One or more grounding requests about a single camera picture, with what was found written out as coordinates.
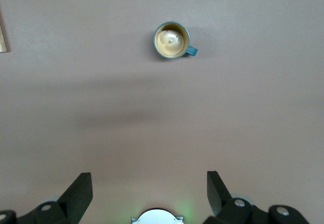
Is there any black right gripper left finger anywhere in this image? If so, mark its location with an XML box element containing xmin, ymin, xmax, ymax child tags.
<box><xmin>0</xmin><ymin>172</ymin><xmax>94</xmax><ymax>224</ymax></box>

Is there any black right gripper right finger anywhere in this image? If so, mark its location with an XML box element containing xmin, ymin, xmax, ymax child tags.
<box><xmin>205</xmin><ymin>170</ymin><xmax>312</xmax><ymax>224</ymax></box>

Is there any dark teal mug yellow inside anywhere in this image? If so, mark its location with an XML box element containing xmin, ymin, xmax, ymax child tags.
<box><xmin>152</xmin><ymin>20</ymin><xmax>199</xmax><ymax>60</ymax></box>

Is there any bamboo cutting board metal handle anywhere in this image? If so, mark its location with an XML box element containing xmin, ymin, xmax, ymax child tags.
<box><xmin>0</xmin><ymin>5</ymin><xmax>10</xmax><ymax>53</ymax></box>

